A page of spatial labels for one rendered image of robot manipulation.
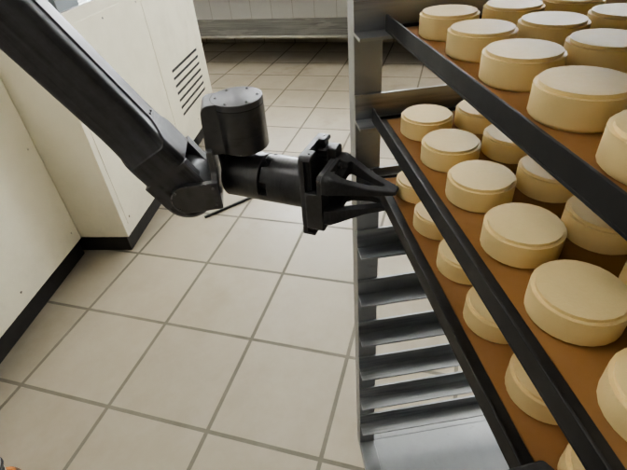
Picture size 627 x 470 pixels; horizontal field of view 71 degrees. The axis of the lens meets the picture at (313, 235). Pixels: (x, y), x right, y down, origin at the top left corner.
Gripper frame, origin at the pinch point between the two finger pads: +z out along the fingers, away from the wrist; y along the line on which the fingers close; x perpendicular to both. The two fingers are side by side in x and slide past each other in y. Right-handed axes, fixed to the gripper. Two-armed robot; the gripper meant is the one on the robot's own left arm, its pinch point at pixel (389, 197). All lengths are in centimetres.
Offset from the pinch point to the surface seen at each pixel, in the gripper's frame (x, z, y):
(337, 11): 354, -133, -54
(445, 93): 8.7, 3.5, 8.6
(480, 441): 13, 19, -64
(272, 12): 347, -191, -55
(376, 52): 5.2, -3.3, 13.4
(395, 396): 6.5, 1.9, -47.3
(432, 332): 8.1, 6.4, -29.2
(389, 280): 6.3, -0.6, -18.4
